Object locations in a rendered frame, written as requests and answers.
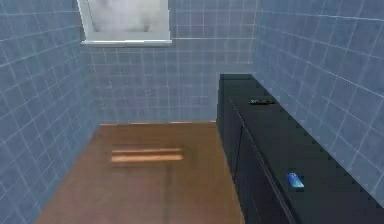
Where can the white framed window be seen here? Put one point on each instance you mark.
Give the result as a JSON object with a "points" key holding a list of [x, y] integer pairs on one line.
{"points": [[126, 20]]}

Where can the blue credit card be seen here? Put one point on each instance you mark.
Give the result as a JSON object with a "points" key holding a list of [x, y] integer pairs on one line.
{"points": [[295, 181]]}

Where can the black long cabinet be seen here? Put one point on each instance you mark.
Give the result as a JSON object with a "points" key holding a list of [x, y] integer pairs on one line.
{"points": [[266, 146]]}

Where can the dark flat remote control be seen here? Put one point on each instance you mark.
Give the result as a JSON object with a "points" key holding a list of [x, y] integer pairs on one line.
{"points": [[262, 101]]}

